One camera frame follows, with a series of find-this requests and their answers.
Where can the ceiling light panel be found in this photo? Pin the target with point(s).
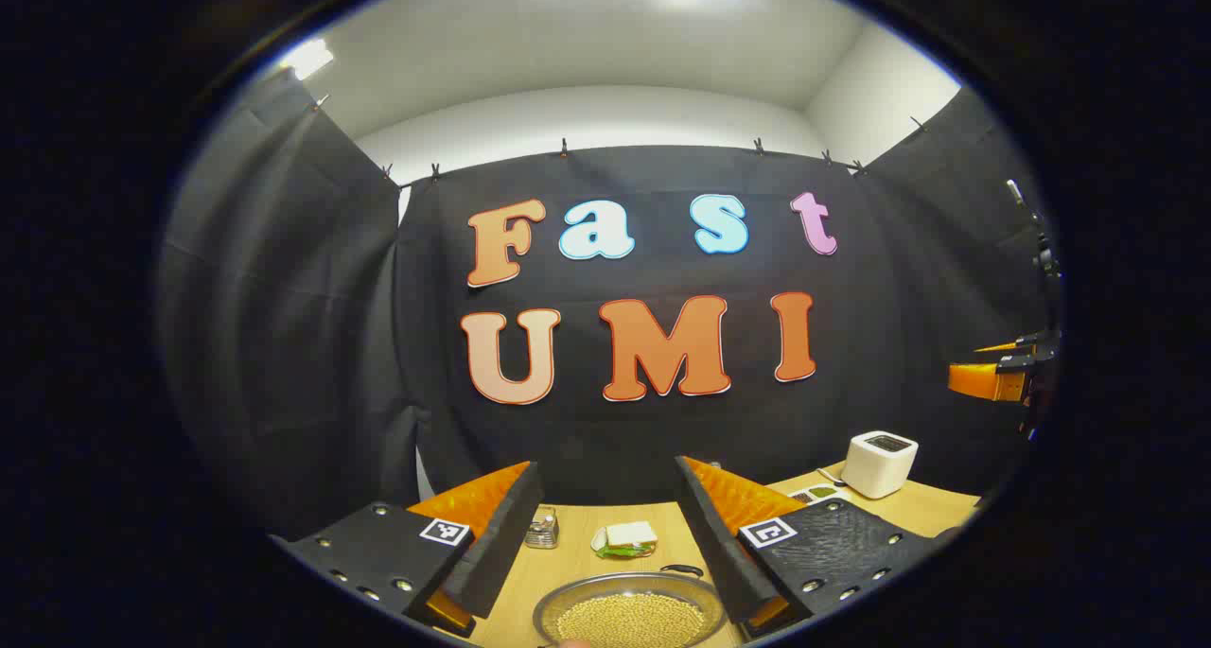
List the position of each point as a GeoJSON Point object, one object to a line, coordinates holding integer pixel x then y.
{"type": "Point", "coordinates": [307, 59]}

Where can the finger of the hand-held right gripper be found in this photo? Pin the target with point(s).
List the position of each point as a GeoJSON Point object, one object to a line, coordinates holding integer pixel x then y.
{"type": "Point", "coordinates": [1001, 347]}
{"type": "Point", "coordinates": [984, 380]}

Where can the black tripod stand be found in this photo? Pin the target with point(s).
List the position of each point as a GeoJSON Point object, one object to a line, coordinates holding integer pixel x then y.
{"type": "Point", "coordinates": [1044, 251]}

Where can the black backdrop cloth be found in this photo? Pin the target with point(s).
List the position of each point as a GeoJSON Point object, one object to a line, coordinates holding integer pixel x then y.
{"type": "Point", "coordinates": [284, 345]}

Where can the white divided dish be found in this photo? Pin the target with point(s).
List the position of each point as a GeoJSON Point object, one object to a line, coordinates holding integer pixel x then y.
{"type": "Point", "coordinates": [816, 493]}

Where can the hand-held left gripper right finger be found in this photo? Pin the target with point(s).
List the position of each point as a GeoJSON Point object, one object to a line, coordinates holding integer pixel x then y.
{"type": "Point", "coordinates": [714, 544]}

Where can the pile of yellow soybeans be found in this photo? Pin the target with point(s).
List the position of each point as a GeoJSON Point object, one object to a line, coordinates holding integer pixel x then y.
{"type": "Point", "coordinates": [629, 621]}

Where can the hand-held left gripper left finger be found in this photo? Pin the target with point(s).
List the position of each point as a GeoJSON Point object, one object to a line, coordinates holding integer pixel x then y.
{"type": "Point", "coordinates": [506, 534]}

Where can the white toaster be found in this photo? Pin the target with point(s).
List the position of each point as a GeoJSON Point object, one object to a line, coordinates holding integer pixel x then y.
{"type": "Point", "coordinates": [878, 464]}

